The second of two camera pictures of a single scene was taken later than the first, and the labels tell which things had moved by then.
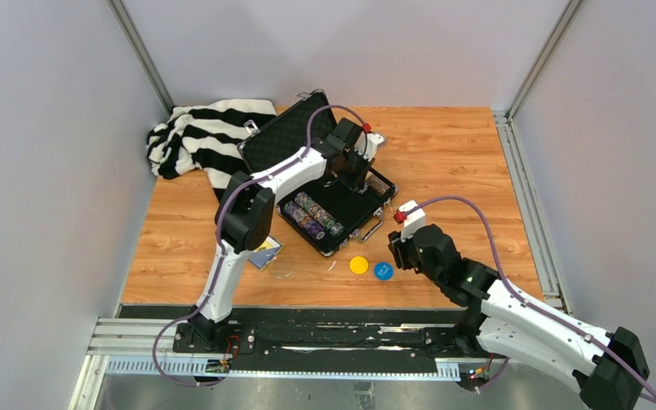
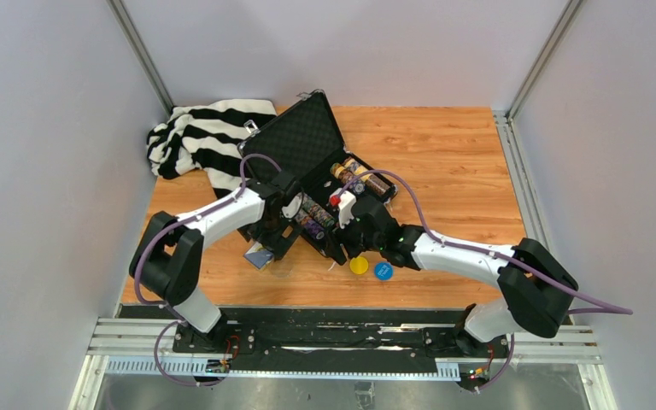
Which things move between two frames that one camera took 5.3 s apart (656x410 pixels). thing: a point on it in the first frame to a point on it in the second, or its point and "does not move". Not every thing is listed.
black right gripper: [400, 249] to [335, 239]
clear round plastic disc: [280, 267] does not move
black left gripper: [358, 180] to [277, 243]
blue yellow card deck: [261, 257] does not move
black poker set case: [323, 215] does not move
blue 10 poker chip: [383, 271] does not move
